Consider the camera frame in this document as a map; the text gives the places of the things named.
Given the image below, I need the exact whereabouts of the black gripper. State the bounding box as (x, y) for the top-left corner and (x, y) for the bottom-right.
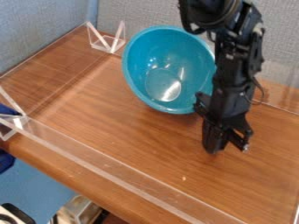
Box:
(193, 79), (255, 154)

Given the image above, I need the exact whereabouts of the blue plastic bowl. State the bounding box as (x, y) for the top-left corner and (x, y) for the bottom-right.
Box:
(121, 25), (216, 115)

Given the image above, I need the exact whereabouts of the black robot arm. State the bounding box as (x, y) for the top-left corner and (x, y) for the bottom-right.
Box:
(178, 0), (265, 154)

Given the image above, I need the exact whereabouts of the clear acrylic front barrier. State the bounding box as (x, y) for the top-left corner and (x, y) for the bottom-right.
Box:
(0, 115), (249, 224)

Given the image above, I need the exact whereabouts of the blue cloth object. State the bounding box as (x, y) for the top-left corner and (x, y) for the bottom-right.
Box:
(0, 103), (21, 175)

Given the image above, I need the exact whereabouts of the black and white object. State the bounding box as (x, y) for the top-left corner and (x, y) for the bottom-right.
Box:
(0, 203), (36, 224)

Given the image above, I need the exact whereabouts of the black cable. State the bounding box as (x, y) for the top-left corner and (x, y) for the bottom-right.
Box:
(248, 76), (267, 107)

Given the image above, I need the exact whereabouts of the clear acrylic corner bracket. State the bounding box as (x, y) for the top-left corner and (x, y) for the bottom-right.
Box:
(85, 21), (126, 55)

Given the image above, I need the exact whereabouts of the grey metal frame below table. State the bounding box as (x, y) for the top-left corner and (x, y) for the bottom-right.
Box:
(49, 195), (102, 224)

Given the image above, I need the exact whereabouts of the clear acrylic left bracket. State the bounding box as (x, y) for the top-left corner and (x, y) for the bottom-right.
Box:
(0, 86), (28, 141)

